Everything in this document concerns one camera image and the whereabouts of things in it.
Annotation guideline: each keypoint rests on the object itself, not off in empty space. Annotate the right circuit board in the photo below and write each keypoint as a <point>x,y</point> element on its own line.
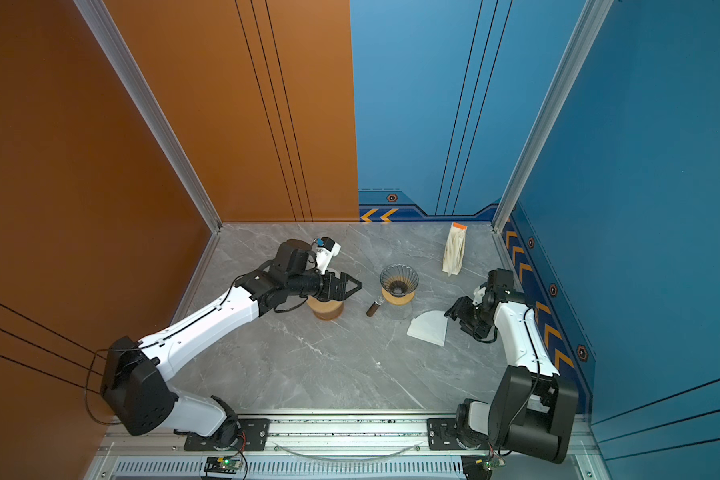
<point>481,467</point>

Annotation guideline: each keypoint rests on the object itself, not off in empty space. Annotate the left aluminium corner post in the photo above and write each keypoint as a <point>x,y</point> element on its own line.
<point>102,25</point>

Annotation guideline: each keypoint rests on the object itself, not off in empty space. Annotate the coffee filter bag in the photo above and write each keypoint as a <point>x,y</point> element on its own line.
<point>454,249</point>

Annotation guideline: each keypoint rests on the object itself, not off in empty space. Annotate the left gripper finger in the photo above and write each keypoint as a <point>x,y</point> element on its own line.
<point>347,282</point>
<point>341,294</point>

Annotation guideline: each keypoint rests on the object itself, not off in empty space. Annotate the left circuit board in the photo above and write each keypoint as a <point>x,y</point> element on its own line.
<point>224,467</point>

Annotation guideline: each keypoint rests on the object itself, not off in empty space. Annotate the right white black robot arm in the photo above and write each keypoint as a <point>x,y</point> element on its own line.
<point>534,407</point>

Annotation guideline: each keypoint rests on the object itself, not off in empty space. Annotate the aluminium corner post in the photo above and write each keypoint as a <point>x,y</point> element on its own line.
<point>102,25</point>
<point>584,34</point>

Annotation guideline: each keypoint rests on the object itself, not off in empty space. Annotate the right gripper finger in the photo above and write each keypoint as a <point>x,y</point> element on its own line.
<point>467,326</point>
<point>460,310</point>

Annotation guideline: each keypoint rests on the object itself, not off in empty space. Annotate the grey glass dripper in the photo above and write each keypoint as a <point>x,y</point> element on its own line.
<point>399,280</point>

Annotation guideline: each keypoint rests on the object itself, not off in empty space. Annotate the right aluminium corner post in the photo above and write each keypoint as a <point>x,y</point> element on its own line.
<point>584,34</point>

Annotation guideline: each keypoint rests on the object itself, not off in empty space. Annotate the circuit board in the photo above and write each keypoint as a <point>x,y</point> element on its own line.
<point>224,467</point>
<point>481,467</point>

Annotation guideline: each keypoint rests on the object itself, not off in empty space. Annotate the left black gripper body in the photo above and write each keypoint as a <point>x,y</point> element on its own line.
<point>311,284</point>

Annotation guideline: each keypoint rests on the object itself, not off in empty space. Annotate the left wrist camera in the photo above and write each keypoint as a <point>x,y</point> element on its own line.
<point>325,250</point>

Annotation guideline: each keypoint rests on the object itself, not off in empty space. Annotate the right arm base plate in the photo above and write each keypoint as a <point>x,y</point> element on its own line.
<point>442,435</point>

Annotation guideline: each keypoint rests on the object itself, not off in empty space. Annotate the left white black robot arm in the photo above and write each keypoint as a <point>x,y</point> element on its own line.
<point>136,383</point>

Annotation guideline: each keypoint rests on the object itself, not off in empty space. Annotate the aluminium front rail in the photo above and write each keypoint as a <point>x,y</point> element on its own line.
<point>360,444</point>

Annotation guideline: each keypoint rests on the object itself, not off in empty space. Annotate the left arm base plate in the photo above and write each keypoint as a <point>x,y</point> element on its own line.
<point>250,434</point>

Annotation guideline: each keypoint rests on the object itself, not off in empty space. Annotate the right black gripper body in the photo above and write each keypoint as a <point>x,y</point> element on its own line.
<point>476,319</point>

